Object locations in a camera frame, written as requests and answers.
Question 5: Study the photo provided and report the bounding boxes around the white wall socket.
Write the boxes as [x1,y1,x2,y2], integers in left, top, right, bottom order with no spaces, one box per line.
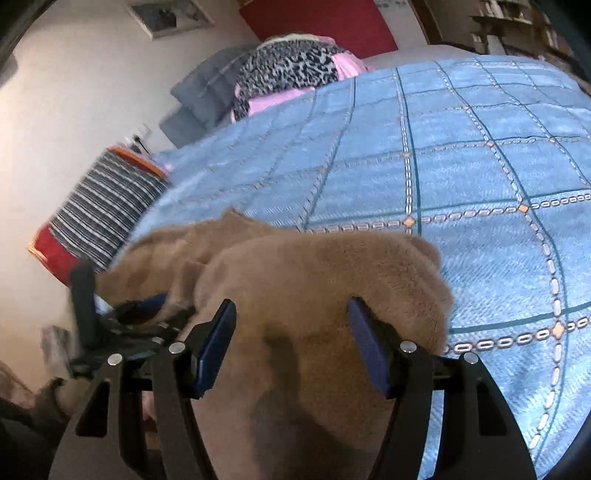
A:
[124,124,152,153]

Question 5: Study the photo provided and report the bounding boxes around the blue checked blanket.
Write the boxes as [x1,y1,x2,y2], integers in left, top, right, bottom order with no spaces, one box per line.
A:
[122,54,591,478]

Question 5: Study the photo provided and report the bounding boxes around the leopard print cloth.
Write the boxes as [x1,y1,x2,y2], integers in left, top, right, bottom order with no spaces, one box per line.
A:
[230,38,348,121]

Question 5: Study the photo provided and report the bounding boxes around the dark plaid pillow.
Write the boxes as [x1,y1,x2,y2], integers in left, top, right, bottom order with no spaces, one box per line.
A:
[48,148,171,271]

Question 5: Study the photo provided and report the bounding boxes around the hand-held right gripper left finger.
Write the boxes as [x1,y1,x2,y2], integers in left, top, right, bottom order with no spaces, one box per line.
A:
[48,298,238,480]

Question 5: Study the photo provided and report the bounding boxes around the red wall panel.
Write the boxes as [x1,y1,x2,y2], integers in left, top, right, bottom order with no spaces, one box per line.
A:
[238,0,399,60]

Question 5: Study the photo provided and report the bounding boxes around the orange edged mat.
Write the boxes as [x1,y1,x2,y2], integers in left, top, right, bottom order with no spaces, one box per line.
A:
[106,145,172,181]

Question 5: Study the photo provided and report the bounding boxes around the framed wall picture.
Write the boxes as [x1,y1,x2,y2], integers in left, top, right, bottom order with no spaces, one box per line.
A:
[127,0,214,40]

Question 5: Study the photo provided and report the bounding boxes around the dark cloth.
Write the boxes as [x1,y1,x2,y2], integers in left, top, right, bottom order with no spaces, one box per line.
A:
[0,360,70,480]

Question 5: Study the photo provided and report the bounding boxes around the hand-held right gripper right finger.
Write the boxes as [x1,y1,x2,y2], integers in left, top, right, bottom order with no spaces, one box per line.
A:
[346,296,537,480]

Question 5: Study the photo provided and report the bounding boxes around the grey quilted cushion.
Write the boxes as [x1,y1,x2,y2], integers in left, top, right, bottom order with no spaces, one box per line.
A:
[159,46,252,149]

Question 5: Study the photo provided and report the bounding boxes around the wooden wall shelf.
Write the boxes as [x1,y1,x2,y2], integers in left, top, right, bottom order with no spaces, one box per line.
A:
[468,0,573,58]

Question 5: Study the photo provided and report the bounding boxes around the brown fleece pants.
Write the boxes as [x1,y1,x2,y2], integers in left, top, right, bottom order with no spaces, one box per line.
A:
[60,208,455,480]

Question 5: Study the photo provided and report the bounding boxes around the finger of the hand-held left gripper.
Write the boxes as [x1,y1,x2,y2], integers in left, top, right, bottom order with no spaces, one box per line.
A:
[139,308,197,340]
[113,292,171,321]

